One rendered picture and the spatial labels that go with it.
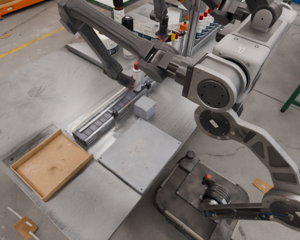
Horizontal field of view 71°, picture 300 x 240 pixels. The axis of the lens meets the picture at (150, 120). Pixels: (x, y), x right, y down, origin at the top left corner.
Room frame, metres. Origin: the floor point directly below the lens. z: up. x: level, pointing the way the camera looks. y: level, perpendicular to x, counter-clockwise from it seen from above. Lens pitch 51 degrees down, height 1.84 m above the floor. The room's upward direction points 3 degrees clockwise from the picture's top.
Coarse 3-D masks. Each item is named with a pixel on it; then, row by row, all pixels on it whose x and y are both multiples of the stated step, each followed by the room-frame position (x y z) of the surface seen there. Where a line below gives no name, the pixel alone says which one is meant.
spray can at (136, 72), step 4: (136, 64) 1.03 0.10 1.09; (136, 68) 1.03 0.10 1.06; (136, 72) 1.02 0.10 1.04; (140, 72) 1.04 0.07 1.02; (136, 76) 1.02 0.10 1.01; (140, 76) 1.04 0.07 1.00; (136, 80) 1.02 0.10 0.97; (140, 80) 1.04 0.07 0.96; (140, 84) 1.04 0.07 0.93; (136, 88) 1.02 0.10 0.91; (140, 88) 1.04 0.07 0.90
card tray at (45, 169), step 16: (48, 144) 0.61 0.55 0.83; (64, 144) 0.62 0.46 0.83; (32, 160) 0.51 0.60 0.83; (48, 160) 0.52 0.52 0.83; (64, 160) 0.52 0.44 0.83; (80, 160) 0.53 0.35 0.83; (32, 176) 0.43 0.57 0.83; (48, 176) 0.43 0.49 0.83; (64, 176) 0.44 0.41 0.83; (48, 192) 0.35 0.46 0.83
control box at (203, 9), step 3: (180, 0) 1.40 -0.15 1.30; (183, 0) 1.36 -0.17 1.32; (186, 0) 1.33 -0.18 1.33; (189, 0) 1.30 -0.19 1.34; (183, 3) 1.36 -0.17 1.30; (186, 3) 1.33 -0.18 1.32; (189, 3) 1.29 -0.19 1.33; (204, 3) 1.29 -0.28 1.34; (186, 6) 1.32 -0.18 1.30; (189, 6) 1.29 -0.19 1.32; (201, 6) 1.29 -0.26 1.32; (204, 6) 1.29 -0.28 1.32; (189, 9) 1.28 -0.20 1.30; (201, 9) 1.29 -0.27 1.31; (204, 9) 1.29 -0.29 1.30
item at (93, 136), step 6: (216, 30) 1.93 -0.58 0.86; (204, 42) 1.74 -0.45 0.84; (198, 48) 1.65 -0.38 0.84; (156, 84) 1.15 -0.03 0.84; (144, 90) 1.04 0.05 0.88; (138, 96) 0.98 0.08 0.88; (132, 102) 0.93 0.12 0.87; (126, 108) 0.89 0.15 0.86; (120, 114) 0.84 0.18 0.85; (108, 120) 0.77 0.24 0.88; (114, 120) 0.80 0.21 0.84; (102, 126) 0.72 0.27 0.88; (108, 126) 0.75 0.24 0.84; (72, 132) 0.67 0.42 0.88; (96, 132) 0.68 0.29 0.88; (102, 132) 0.71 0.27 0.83; (78, 138) 0.65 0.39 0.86; (90, 138) 0.64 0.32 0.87; (96, 138) 0.67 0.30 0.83; (84, 144) 0.62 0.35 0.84
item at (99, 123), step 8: (208, 32) 1.84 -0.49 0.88; (200, 40) 1.70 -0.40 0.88; (152, 80) 1.14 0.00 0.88; (144, 88) 1.06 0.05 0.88; (120, 96) 0.97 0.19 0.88; (128, 96) 0.97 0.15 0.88; (120, 104) 0.90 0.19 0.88; (104, 120) 0.77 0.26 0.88; (80, 128) 0.70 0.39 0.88; (88, 128) 0.71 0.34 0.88; (96, 128) 0.71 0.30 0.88; (80, 136) 0.65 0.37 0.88; (88, 136) 0.65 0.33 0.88
